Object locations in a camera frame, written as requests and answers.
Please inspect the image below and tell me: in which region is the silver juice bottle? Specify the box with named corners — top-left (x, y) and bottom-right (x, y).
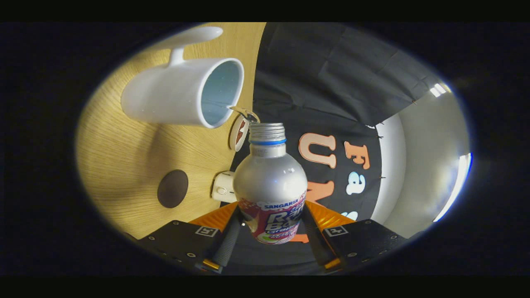
top-left (232, 123), bottom-right (308, 245)

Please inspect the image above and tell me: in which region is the white round plate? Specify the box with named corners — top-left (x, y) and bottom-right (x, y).
top-left (229, 115), bottom-right (250, 151)

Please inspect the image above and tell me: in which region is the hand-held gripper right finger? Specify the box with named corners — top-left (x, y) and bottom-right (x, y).
top-left (301, 200), bottom-right (409, 272)

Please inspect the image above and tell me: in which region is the dark brown round coaster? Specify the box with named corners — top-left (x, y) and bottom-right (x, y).
top-left (157, 169), bottom-right (189, 209)

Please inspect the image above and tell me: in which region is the black backdrop cloth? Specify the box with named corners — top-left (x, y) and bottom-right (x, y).
top-left (224, 23), bottom-right (439, 276)

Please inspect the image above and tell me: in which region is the white cup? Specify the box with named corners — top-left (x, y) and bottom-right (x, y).
top-left (121, 26), bottom-right (245, 129)

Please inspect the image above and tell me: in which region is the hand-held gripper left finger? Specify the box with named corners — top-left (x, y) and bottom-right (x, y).
top-left (137, 202), bottom-right (243, 274)

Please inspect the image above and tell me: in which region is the white toaster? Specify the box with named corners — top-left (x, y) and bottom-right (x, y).
top-left (211, 171), bottom-right (237, 203)

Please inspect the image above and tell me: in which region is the wooden table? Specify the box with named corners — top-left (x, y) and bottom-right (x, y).
top-left (75, 23), bottom-right (266, 240)

